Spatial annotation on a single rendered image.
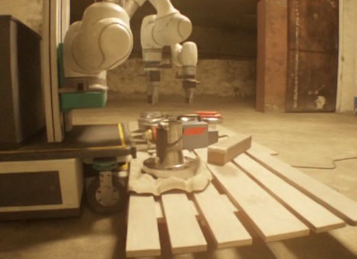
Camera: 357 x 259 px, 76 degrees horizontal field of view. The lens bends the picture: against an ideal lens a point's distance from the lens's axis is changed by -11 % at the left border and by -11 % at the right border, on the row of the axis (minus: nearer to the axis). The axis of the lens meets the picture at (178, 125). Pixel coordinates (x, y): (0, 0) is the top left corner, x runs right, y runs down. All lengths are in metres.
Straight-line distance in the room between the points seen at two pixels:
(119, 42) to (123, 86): 9.41
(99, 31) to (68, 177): 0.55
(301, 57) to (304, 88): 0.68
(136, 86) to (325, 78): 6.84
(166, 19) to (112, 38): 0.31
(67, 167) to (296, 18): 5.51
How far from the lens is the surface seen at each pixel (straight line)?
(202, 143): 1.69
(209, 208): 0.90
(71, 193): 1.05
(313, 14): 6.25
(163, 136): 1.13
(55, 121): 1.17
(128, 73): 10.19
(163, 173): 1.10
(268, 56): 5.53
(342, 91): 6.47
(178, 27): 0.99
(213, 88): 10.61
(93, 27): 0.81
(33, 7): 5.45
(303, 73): 5.90
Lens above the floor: 0.56
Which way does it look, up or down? 9 degrees down
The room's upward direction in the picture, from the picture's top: straight up
